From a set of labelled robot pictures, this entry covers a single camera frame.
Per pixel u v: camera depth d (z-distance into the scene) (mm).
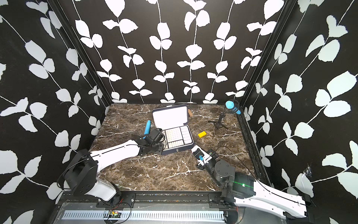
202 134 1011
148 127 1028
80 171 430
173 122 920
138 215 701
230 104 838
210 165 544
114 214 709
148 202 746
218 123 980
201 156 511
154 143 690
